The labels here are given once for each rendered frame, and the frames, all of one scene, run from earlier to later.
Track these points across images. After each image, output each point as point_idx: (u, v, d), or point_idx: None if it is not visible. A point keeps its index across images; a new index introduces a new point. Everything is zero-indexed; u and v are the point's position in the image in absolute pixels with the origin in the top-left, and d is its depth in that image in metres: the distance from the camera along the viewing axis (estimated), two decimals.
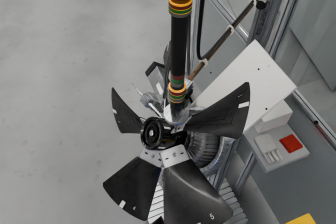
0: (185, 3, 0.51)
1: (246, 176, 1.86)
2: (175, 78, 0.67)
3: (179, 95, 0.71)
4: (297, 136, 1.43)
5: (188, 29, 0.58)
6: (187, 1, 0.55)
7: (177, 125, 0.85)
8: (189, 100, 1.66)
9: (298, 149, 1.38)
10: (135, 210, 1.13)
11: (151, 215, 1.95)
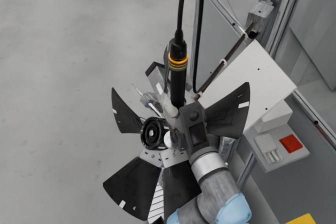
0: (182, 61, 0.62)
1: (246, 176, 1.86)
2: None
3: None
4: (297, 136, 1.43)
5: (184, 77, 0.69)
6: None
7: None
8: None
9: (298, 149, 1.38)
10: (135, 210, 1.13)
11: (151, 215, 1.95)
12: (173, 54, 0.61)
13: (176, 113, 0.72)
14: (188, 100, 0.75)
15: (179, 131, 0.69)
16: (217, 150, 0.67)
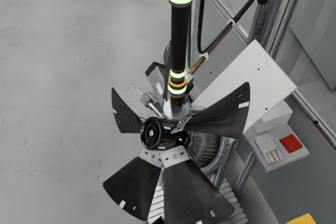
0: None
1: (246, 176, 1.86)
2: (175, 71, 0.65)
3: (180, 89, 0.69)
4: (297, 136, 1.43)
5: (189, 20, 0.57)
6: None
7: None
8: (189, 100, 1.66)
9: (298, 149, 1.38)
10: (135, 210, 1.13)
11: (151, 215, 1.95)
12: None
13: None
14: None
15: None
16: None
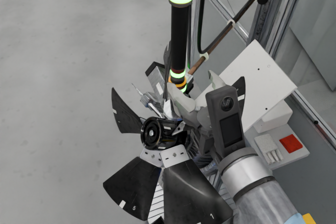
0: None
1: None
2: (175, 71, 0.65)
3: (180, 89, 0.69)
4: (297, 136, 1.43)
5: (189, 20, 0.57)
6: None
7: None
8: None
9: (298, 149, 1.38)
10: (119, 123, 1.31)
11: (151, 215, 1.95)
12: None
13: (194, 105, 0.54)
14: (218, 86, 0.57)
15: (203, 127, 0.51)
16: (256, 152, 0.49)
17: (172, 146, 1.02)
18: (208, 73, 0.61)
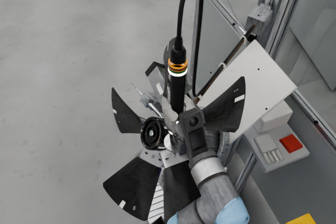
0: (182, 66, 0.64)
1: (246, 176, 1.86)
2: None
3: None
4: (297, 136, 1.43)
5: (184, 82, 0.71)
6: None
7: None
8: None
9: (298, 149, 1.38)
10: (119, 123, 1.31)
11: (151, 215, 1.95)
12: (172, 60, 0.63)
13: (176, 118, 0.74)
14: (187, 105, 0.76)
15: (179, 135, 0.71)
16: (216, 154, 0.69)
17: None
18: None
